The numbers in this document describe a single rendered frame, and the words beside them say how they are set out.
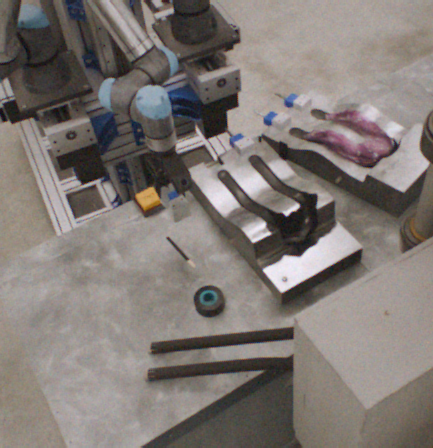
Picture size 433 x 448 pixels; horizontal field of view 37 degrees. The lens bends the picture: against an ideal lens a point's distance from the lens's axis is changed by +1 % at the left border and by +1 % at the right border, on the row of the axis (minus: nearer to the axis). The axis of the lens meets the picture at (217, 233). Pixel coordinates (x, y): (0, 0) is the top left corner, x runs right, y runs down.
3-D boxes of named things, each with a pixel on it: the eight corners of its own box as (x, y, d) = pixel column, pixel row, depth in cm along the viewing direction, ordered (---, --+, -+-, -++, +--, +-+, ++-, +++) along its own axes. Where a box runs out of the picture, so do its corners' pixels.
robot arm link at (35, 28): (66, 46, 190) (52, 4, 179) (33, 71, 184) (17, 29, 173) (37, 34, 195) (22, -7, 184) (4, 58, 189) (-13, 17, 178)
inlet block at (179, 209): (153, 194, 182) (150, 181, 178) (169, 187, 184) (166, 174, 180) (175, 223, 175) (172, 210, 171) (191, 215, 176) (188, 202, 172)
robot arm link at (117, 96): (128, 88, 164) (161, 101, 159) (99, 113, 159) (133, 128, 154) (121, 62, 158) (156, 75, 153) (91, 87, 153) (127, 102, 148)
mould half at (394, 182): (261, 145, 205) (260, 119, 197) (310, 102, 216) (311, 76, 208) (398, 218, 182) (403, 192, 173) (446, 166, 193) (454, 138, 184)
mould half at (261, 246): (189, 191, 195) (183, 159, 185) (260, 156, 202) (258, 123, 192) (281, 305, 167) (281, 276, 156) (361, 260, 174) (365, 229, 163)
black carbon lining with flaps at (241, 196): (214, 178, 188) (211, 155, 181) (259, 156, 192) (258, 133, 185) (280, 256, 168) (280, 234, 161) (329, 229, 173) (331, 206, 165)
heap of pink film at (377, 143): (297, 141, 197) (297, 122, 190) (331, 110, 204) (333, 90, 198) (369, 178, 184) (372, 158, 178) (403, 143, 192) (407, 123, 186)
